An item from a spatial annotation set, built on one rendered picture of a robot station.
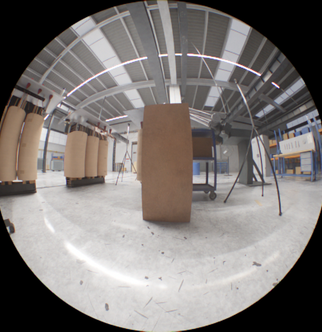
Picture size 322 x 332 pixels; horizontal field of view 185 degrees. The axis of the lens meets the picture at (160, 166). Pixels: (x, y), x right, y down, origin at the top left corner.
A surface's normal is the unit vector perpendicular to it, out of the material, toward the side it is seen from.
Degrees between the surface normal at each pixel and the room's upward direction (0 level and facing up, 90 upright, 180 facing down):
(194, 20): 175
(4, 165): 90
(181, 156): 90
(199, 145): 90
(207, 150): 90
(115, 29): 174
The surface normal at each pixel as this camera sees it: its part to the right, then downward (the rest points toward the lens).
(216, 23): 0.09, 0.99
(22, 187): 0.99, 0.00
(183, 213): -0.15, -0.04
